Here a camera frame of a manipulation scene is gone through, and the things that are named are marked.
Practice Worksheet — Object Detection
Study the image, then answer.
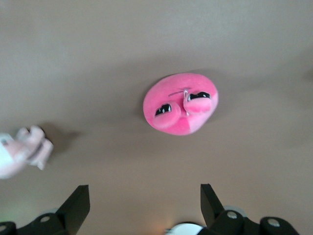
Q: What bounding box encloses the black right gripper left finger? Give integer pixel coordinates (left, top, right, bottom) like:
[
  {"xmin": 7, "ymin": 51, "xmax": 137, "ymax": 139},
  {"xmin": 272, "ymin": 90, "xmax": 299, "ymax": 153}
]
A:
[{"xmin": 0, "ymin": 185, "xmax": 90, "ymax": 235}]

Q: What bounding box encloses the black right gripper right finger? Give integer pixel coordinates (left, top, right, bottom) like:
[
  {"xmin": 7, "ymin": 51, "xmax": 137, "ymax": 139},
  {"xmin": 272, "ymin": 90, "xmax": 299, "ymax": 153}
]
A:
[{"xmin": 197, "ymin": 183, "xmax": 300, "ymax": 235}]

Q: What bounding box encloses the round pink plush toy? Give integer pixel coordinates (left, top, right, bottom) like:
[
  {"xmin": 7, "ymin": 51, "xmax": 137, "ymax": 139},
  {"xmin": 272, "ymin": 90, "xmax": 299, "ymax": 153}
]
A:
[{"xmin": 142, "ymin": 71, "xmax": 219, "ymax": 136}]

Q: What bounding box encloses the pink and white dog plush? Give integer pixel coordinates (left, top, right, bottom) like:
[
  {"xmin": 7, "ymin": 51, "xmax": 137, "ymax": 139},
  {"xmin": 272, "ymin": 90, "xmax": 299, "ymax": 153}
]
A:
[{"xmin": 0, "ymin": 125, "xmax": 54, "ymax": 180}]

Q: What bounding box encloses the brown table cover mat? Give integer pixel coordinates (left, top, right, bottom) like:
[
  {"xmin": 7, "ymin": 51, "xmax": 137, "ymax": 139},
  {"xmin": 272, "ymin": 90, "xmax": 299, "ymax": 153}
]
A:
[{"xmin": 0, "ymin": 0, "xmax": 313, "ymax": 235}]

